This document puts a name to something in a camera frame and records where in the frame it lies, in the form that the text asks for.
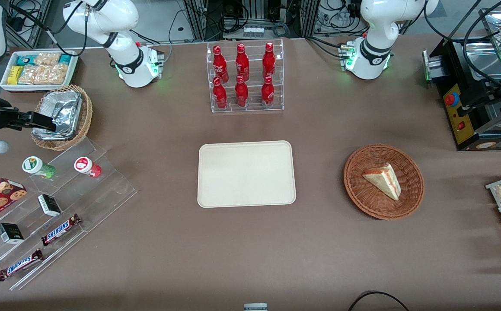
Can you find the oval tan wicker basket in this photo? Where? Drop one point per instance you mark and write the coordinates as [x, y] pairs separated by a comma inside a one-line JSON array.
[[85, 116]]

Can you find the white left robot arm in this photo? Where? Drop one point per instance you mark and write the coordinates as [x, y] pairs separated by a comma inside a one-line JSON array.
[[373, 52]]

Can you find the wrapped triangle sandwich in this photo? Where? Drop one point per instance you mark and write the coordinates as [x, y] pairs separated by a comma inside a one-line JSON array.
[[384, 181]]

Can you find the white power strip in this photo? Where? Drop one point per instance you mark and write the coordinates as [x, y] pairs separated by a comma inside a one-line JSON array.
[[253, 31]]

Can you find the aluminium frame rack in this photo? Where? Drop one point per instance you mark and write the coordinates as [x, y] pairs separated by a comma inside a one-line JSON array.
[[233, 17]]

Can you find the aluminium foil container stack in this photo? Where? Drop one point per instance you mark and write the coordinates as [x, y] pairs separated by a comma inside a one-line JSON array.
[[66, 112]]

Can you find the red mushroom push button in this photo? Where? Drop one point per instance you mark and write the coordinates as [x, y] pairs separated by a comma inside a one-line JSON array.
[[451, 99]]

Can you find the grey metal bracket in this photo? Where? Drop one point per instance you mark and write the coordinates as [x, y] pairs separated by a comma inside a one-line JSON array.
[[255, 307]]

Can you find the round brown wicker basket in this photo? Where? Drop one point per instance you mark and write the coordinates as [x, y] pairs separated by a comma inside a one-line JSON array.
[[362, 198]]

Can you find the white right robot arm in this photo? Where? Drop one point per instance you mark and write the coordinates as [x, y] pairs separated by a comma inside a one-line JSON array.
[[122, 19]]

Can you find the red soda can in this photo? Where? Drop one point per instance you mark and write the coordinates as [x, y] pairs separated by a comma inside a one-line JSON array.
[[267, 93]]

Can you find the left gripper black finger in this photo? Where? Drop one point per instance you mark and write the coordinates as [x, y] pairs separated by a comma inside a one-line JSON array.
[[470, 101], [499, 91]]

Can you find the clear acrylic tiered stand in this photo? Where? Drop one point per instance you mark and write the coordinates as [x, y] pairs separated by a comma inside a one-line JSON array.
[[103, 190]]

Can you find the teal snack packet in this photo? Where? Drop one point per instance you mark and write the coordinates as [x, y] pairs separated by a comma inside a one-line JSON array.
[[25, 60], [65, 58]]

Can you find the steel warmer pan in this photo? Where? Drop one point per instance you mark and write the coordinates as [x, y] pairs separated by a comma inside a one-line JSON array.
[[483, 54]]

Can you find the grey metal shelf frame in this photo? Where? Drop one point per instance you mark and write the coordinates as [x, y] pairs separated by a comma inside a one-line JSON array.
[[30, 21]]

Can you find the black food warmer cabinet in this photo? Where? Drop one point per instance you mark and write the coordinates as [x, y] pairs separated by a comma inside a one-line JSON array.
[[475, 129]]

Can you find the red yogurt cup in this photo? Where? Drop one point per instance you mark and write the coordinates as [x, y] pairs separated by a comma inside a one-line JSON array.
[[87, 166]]

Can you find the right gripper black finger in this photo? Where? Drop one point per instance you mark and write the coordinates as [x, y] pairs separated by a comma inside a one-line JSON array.
[[19, 120], [43, 122]]

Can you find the white plastic bin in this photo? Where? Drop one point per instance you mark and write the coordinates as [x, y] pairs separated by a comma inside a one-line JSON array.
[[6, 86]]

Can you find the red rocker switch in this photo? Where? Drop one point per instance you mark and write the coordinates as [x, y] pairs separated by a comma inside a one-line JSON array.
[[462, 126]]

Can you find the green yogurt cup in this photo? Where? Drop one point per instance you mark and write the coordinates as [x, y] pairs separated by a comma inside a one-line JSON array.
[[37, 166]]

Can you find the beige plastic tray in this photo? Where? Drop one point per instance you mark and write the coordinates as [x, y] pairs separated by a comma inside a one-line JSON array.
[[246, 173]]

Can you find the clear acrylic bottle rack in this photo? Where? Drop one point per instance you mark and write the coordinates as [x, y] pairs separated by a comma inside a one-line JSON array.
[[253, 106]]

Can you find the clear rice cracker bag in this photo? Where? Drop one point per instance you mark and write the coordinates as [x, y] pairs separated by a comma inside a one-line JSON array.
[[47, 58], [31, 75], [55, 74]]

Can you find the small black box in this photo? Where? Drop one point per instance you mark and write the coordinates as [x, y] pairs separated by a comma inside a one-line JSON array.
[[10, 233], [49, 205]]

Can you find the yellow snack packet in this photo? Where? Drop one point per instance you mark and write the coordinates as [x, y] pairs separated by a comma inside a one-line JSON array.
[[14, 74]]

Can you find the red cola bottle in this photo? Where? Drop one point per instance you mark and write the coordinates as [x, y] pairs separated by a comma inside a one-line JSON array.
[[241, 94], [220, 65], [242, 64], [220, 96], [269, 61]]

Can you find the Snickers chocolate bar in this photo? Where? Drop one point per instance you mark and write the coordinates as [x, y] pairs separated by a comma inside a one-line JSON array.
[[20, 264], [61, 230]]

